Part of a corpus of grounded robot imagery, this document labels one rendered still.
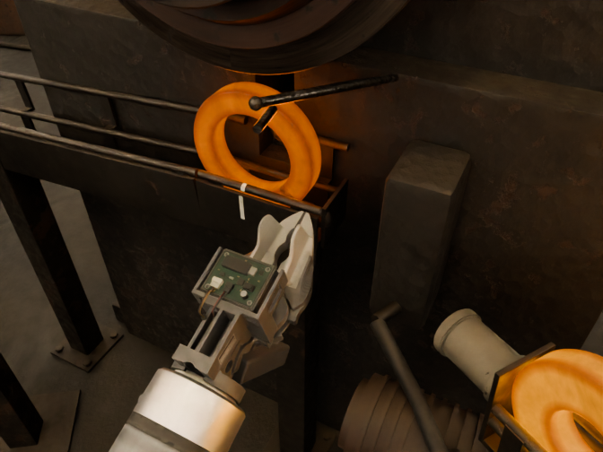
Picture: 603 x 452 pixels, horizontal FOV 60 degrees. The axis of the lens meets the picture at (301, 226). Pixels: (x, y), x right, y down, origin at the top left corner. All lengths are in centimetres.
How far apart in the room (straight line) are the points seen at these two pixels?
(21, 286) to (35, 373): 33
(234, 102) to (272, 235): 20
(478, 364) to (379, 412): 18
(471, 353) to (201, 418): 28
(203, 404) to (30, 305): 126
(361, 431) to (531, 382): 25
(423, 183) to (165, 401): 34
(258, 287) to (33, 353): 114
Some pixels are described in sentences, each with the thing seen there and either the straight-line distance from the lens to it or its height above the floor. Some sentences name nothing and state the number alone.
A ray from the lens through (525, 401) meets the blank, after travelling 56.
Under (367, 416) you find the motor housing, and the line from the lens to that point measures 70.
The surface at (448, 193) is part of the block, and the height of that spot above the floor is 80.
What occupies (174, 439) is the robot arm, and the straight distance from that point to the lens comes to 46.
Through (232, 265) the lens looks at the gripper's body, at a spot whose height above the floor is 79.
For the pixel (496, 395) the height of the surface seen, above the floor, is 69.
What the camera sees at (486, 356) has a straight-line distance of 57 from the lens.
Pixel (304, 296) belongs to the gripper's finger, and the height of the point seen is 74.
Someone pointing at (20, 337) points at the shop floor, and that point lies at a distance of 161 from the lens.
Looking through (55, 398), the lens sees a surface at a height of 1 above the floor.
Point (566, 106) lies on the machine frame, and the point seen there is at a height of 87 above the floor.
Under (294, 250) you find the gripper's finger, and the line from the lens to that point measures 53.
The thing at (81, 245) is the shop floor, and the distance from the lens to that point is 181.
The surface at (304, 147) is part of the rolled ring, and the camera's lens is 66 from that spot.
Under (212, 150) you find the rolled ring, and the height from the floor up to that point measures 74.
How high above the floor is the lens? 114
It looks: 41 degrees down
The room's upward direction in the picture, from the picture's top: straight up
